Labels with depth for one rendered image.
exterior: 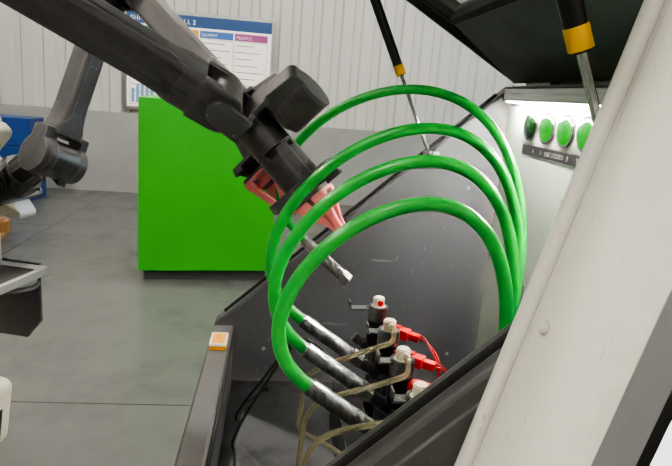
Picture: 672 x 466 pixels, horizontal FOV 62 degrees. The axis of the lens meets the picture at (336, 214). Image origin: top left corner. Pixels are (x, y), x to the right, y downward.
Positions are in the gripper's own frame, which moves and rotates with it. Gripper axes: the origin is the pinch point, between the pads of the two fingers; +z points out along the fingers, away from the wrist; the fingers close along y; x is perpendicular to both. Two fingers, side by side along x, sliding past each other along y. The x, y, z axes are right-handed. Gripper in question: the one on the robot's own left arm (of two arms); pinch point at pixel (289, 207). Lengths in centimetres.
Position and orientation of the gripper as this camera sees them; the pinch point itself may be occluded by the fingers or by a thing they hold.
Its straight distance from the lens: 87.3
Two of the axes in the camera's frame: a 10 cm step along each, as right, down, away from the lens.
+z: 4.6, 7.9, -4.0
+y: 5.5, 1.0, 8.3
